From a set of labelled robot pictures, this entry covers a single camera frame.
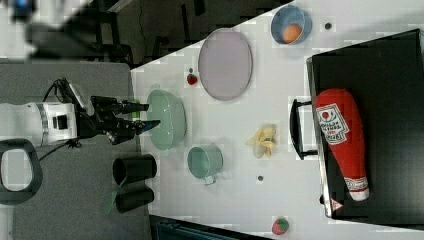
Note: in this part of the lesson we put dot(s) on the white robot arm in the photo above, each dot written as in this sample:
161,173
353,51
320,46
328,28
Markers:
52,123

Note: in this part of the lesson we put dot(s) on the peeled plush banana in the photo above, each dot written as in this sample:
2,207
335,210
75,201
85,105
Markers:
262,142

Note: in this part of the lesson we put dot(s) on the black curved chair frame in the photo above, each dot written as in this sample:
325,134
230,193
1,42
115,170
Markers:
21,173

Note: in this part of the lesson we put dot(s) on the large grey plate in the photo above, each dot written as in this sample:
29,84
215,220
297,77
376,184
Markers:
225,64

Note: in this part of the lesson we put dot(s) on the green perforated colander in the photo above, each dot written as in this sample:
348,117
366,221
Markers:
169,110

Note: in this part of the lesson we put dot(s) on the large plush strawberry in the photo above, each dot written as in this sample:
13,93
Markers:
280,226

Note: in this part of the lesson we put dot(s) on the orange fruit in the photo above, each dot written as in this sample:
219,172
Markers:
291,33

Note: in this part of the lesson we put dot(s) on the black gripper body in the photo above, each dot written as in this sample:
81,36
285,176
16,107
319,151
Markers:
104,120

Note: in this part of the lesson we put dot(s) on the black cylinder cup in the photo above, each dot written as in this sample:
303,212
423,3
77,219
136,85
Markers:
134,169
131,200

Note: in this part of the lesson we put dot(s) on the green mug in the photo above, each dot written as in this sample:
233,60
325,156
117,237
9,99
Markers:
204,162

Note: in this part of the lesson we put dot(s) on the red plush ketchup bottle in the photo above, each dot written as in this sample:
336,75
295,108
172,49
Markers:
341,124

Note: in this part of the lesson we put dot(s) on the small red strawberry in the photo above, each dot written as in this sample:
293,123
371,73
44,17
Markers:
192,79

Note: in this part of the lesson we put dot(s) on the black toaster oven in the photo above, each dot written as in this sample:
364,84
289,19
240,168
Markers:
385,77

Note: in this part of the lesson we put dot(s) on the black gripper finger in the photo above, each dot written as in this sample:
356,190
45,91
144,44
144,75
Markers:
134,107
143,126

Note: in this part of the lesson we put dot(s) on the blue bowl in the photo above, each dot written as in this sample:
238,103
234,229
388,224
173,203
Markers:
286,16

